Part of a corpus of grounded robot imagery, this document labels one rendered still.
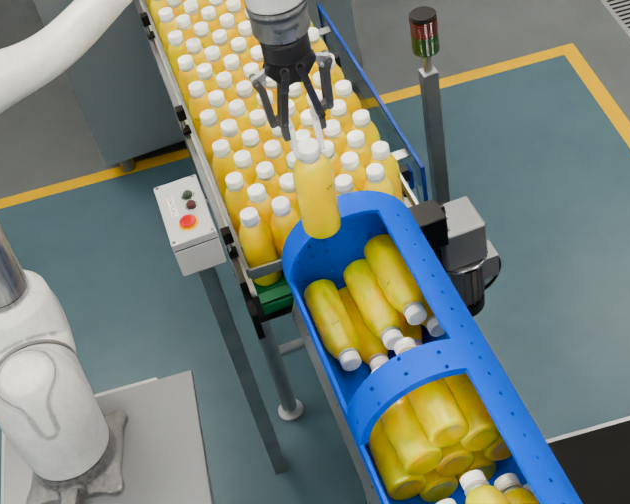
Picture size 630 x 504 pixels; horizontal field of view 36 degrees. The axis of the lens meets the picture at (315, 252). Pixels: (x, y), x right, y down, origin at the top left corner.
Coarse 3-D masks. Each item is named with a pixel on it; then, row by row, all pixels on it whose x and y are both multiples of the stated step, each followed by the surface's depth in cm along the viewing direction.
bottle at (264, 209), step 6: (264, 198) 214; (270, 198) 216; (252, 204) 215; (258, 204) 214; (264, 204) 214; (270, 204) 215; (258, 210) 214; (264, 210) 214; (270, 210) 215; (264, 216) 215; (270, 216) 216; (270, 228) 218
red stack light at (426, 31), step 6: (414, 24) 220; (426, 24) 219; (432, 24) 220; (414, 30) 221; (420, 30) 220; (426, 30) 220; (432, 30) 220; (414, 36) 222; (420, 36) 221; (426, 36) 221; (432, 36) 222
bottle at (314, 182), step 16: (304, 160) 164; (320, 160) 165; (304, 176) 165; (320, 176) 165; (304, 192) 168; (320, 192) 167; (336, 192) 172; (304, 208) 171; (320, 208) 170; (336, 208) 173; (304, 224) 175; (320, 224) 173; (336, 224) 175
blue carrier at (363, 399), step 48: (288, 240) 191; (336, 240) 196; (432, 288) 172; (432, 336) 192; (480, 336) 169; (336, 384) 173; (384, 384) 159; (480, 384) 156; (528, 432) 152; (528, 480) 143
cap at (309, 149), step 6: (306, 138) 165; (312, 138) 164; (300, 144) 164; (306, 144) 164; (312, 144) 164; (318, 144) 163; (300, 150) 163; (306, 150) 163; (312, 150) 163; (318, 150) 163; (300, 156) 164; (306, 156) 163; (312, 156) 163
